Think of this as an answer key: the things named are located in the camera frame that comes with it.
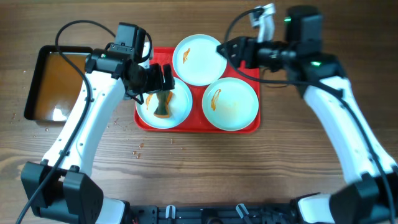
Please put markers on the red plastic serving tray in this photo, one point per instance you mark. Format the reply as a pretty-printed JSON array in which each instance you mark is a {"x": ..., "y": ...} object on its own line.
[{"x": 195, "y": 121}]

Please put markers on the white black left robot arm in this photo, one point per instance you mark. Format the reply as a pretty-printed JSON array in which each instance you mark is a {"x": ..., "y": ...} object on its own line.
[{"x": 60, "y": 187}]

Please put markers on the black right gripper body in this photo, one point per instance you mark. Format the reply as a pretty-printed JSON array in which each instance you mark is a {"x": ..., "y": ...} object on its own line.
[{"x": 260, "y": 53}]

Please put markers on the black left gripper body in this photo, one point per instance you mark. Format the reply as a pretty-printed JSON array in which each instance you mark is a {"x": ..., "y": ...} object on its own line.
[{"x": 150, "y": 80}]

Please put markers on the orange green scrub sponge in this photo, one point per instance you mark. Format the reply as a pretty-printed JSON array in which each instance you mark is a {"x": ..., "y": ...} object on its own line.
[{"x": 164, "y": 98}]

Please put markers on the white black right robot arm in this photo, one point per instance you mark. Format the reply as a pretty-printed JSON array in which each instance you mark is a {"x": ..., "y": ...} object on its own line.
[{"x": 370, "y": 173}]

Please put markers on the black tray with brown water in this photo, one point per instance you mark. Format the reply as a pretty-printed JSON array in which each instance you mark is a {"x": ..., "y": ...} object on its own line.
[{"x": 54, "y": 88}]

